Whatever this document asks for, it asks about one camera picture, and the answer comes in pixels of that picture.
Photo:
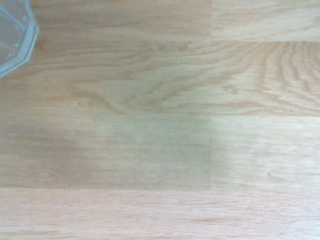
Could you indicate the clear faceted drinking glass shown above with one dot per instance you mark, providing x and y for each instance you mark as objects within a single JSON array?
[{"x": 13, "y": 35}]

